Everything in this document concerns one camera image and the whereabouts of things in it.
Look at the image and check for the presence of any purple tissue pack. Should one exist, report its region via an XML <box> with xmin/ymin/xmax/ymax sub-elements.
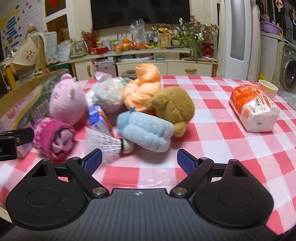
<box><xmin>88</xmin><ymin>105</ymin><xmax>113</xmax><ymax>137</ymax></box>

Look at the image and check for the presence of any light blue towel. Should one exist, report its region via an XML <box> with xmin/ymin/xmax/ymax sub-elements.
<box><xmin>116</xmin><ymin>111</ymin><xmax>174</xmax><ymax>153</ymax></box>

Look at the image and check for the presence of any brown teddy bear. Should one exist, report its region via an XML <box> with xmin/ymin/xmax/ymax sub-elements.
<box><xmin>145</xmin><ymin>86</ymin><xmax>195</xmax><ymax>137</ymax></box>

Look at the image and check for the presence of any pink plush pig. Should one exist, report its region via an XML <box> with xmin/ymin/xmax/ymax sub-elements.
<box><xmin>49</xmin><ymin>73</ymin><xmax>87</xmax><ymax>126</ymax></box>

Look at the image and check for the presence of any white fluffy plush toy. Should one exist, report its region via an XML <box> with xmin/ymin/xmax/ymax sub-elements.
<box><xmin>86</xmin><ymin>77</ymin><xmax>125</xmax><ymax>113</ymax></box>

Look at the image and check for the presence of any orange yarn skein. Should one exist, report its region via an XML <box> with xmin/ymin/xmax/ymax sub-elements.
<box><xmin>123</xmin><ymin>63</ymin><xmax>161</xmax><ymax>113</ymax></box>

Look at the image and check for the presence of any white badminton shuttlecock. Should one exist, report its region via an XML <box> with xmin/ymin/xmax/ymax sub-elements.
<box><xmin>84</xmin><ymin>128</ymin><xmax>134</xmax><ymax>164</ymax></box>

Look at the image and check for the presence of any cardboard box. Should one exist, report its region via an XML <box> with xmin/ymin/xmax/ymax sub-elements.
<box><xmin>1</xmin><ymin>70</ymin><xmax>68</xmax><ymax>158</ymax></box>

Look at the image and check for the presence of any red white checkered tablecloth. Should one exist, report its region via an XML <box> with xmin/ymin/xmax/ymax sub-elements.
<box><xmin>0</xmin><ymin>75</ymin><xmax>296</xmax><ymax>235</ymax></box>

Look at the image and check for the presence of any canvas tote bag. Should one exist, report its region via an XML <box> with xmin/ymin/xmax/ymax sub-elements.
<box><xmin>12</xmin><ymin>37</ymin><xmax>38</xmax><ymax>72</ymax></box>

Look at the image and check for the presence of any orange white tissue package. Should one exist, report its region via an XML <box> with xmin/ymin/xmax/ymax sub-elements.
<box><xmin>229</xmin><ymin>84</ymin><xmax>280</xmax><ymax>133</ymax></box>

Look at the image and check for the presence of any wooden chair with lace cover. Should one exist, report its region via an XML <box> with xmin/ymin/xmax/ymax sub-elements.
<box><xmin>38</xmin><ymin>32</ymin><xmax>59</xmax><ymax>66</ymax></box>

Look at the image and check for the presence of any pink storage box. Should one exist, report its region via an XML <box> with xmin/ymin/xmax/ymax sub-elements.
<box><xmin>96</xmin><ymin>61</ymin><xmax>117</xmax><ymax>77</ymax></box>

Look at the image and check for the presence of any white paper cup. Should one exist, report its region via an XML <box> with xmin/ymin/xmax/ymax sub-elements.
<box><xmin>258</xmin><ymin>79</ymin><xmax>278</xmax><ymax>100</ymax></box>

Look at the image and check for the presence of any cream TV cabinet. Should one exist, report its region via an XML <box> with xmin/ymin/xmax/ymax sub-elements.
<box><xmin>67</xmin><ymin>48</ymin><xmax>218</xmax><ymax>80</ymax></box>

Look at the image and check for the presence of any yellow detergent bottle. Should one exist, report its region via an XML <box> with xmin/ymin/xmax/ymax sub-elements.
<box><xmin>257</xmin><ymin>72</ymin><xmax>265</xmax><ymax>81</ymax></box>

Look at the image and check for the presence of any grey handbag on cabinet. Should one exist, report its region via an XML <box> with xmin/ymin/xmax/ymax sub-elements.
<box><xmin>70</xmin><ymin>38</ymin><xmax>88</xmax><ymax>58</ymax></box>

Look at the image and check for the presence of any red vase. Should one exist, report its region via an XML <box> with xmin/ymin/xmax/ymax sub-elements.
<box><xmin>202</xmin><ymin>43</ymin><xmax>214</xmax><ymax>58</ymax></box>

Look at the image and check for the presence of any red gift box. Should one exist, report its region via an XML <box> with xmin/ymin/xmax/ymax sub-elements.
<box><xmin>88</xmin><ymin>47</ymin><xmax>109</xmax><ymax>55</ymax></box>

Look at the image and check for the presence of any washing machine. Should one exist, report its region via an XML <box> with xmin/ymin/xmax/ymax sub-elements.
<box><xmin>279</xmin><ymin>43</ymin><xmax>295</xmax><ymax>93</ymax></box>

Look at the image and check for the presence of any red berry decoration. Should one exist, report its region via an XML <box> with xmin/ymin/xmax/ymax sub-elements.
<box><xmin>81</xmin><ymin>27</ymin><xmax>98</xmax><ymax>48</ymax></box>

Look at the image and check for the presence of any pile of oranges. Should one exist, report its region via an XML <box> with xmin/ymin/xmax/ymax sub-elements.
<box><xmin>113</xmin><ymin>38</ymin><xmax>145</xmax><ymax>52</ymax></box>

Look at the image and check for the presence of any white standing air conditioner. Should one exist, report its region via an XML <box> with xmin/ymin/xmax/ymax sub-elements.
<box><xmin>217</xmin><ymin>0</ymin><xmax>260</xmax><ymax>81</ymax></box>

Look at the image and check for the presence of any potted flower plant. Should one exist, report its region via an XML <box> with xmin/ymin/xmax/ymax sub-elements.
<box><xmin>173</xmin><ymin>15</ymin><xmax>219</xmax><ymax>61</ymax></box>

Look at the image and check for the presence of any clear plastic bag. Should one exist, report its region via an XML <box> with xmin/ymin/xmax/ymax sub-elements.
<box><xmin>128</xmin><ymin>19</ymin><xmax>147</xmax><ymax>44</ymax></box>

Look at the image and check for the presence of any black flat television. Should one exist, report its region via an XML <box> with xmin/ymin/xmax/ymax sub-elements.
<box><xmin>90</xmin><ymin>0</ymin><xmax>190</xmax><ymax>30</ymax></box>

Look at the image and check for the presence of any purple plastic basin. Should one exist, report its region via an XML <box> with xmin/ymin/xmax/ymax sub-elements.
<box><xmin>260</xmin><ymin>21</ymin><xmax>282</xmax><ymax>36</ymax></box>

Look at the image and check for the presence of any colourful wall poster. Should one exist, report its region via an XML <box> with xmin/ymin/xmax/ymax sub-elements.
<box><xmin>1</xmin><ymin>0</ymin><xmax>44</xmax><ymax>58</ymax></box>

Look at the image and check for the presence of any wooden picture frame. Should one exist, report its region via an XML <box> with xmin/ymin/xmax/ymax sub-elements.
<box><xmin>159</xmin><ymin>33</ymin><xmax>171</xmax><ymax>47</ymax></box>

